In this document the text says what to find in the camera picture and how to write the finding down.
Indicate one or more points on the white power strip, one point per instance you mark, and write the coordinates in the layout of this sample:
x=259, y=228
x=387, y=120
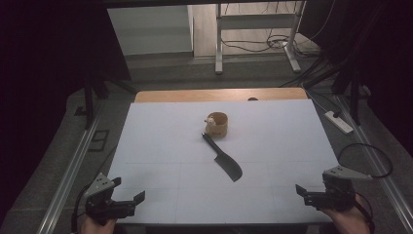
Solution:
x=339, y=123

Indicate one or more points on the aluminium floor rail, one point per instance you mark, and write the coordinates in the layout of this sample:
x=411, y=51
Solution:
x=373, y=152
x=69, y=177

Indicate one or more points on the person's right hand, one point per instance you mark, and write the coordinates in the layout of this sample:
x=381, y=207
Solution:
x=349, y=222

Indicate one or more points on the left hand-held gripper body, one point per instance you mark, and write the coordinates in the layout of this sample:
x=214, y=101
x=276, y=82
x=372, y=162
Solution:
x=99, y=198

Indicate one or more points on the wooden cup with animal figure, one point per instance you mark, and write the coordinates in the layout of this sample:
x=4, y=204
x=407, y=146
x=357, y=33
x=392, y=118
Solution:
x=218, y=127

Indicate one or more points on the white metal stand frame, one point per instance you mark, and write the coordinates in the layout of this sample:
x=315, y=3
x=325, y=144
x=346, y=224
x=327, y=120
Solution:
x=253, y=22

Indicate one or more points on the person's left hand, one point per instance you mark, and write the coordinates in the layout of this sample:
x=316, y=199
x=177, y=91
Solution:
x=95, y=228

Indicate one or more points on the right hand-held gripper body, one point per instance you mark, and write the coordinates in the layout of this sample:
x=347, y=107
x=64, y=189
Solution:
x=337, y=195

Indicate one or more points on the black tripod stand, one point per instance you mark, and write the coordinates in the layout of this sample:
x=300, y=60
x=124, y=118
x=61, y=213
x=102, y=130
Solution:
x=88, y=104
x=355, y=97

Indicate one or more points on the white table mat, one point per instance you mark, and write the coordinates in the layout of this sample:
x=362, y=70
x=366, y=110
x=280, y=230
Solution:
x=162, y=146

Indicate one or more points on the wooden table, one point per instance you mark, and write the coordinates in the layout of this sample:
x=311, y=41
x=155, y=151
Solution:
x=195, y=95

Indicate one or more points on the black cleaver knife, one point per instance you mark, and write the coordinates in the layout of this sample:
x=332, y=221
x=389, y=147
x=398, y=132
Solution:
x=229, y=165

